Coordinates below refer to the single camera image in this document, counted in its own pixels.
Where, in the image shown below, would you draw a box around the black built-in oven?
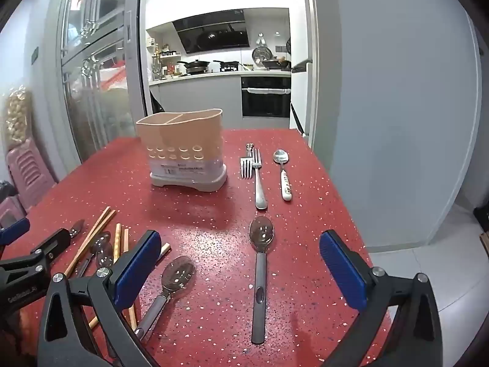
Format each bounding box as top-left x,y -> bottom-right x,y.
241,76 -> 292,118

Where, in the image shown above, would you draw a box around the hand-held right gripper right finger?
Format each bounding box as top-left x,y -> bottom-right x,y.
319,230 -> 444,367

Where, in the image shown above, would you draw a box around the white refrigerator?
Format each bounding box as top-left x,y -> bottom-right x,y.
289,59 -> 318,138

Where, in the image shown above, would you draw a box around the stack of pink plastic stools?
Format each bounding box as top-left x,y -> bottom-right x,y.
6,138 -> 58,211

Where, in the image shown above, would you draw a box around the plain metal fork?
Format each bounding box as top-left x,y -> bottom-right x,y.
251,148 -> 268,211

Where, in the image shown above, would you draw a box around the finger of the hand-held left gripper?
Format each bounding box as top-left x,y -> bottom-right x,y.
0,217 -> 31,248
0,228 -> 72,276

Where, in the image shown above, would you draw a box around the glass sliding door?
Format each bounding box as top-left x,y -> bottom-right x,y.
57,0 -> 148,161

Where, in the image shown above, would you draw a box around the beige plastic cutlery holder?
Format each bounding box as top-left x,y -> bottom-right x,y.
135,108 -> 229,192

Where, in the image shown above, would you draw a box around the bag of beige balls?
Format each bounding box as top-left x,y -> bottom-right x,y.
0,86 -> 33,150

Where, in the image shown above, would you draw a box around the grey kitchen cabinets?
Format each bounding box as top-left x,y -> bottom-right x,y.
149,69 -> 292,130

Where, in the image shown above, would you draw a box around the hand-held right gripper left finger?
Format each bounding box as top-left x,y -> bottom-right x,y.
37,230 -> 163,367

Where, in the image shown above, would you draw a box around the brown wooden chopstick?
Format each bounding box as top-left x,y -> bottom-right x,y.
71,209 -> 116,276
63,206 -> 111,277

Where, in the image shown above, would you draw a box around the black wok with food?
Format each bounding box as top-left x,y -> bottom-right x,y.
262,57 -> 292,71

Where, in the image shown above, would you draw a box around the ornate handle metal fork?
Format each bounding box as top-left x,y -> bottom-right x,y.
239,143 -> 256,180

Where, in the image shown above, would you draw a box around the small pink plastic stool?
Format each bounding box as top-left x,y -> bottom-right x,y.
0,197 -> 27,230

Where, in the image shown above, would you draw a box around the white ceramic handle metal spoon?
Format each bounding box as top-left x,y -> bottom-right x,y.
273,149 -> 294,202

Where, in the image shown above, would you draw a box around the spice rack with bottles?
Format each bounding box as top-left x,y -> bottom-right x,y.
153,42 -> 182,79

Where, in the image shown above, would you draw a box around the black range hood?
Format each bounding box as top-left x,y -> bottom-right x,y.
172,8 -> 251,54

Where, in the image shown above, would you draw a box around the black garbage bag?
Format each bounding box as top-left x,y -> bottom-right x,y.
149,82 -> 165,113

